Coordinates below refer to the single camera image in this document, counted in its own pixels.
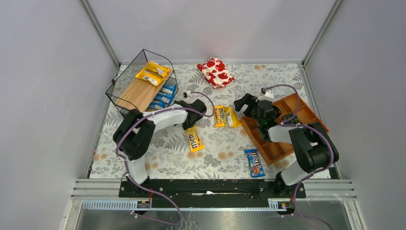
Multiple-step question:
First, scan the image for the yellow m&m bag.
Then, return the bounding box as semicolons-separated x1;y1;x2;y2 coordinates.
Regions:
135;69;165;86
224;107;241;128
144;61;170;78
214;105;227;128
186;126;204;152

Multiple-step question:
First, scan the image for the blue m&m bag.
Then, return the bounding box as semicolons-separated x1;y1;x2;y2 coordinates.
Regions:
154;93;174;104
148;100;167;110
160;85;177;95
244;149;265;178

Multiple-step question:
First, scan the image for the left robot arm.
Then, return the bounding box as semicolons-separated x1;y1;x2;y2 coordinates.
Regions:
113;99;207;185

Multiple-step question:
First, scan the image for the red white floral pouch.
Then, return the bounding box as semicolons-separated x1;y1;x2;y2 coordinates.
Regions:
197;57;235;89

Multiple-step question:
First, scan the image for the green black coiled roll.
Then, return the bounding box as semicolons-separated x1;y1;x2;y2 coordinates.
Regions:
282;113;302;124

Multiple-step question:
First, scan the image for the floral table mat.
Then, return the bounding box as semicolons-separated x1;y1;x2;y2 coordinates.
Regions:
89;63;308;179

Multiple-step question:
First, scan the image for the orange compartment tray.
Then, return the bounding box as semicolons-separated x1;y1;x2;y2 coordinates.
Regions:
239;92;330;166

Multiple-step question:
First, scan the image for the black wire wooden shelf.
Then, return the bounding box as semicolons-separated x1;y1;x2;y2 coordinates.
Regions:
105;49;178;117

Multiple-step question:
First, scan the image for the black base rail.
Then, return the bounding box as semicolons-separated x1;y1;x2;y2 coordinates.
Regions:
119;179;295;208

